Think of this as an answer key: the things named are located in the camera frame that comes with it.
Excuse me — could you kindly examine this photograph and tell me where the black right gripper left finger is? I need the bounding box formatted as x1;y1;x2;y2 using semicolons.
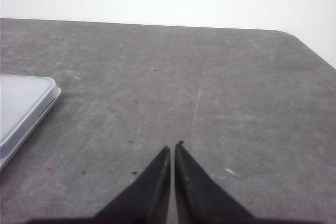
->
93;146;171;223

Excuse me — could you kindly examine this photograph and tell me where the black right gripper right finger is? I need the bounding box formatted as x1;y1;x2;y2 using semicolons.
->
174;142;256;223

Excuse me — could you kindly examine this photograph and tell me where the silver digital kitchen scale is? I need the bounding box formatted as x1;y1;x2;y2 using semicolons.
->
1;74;61;169

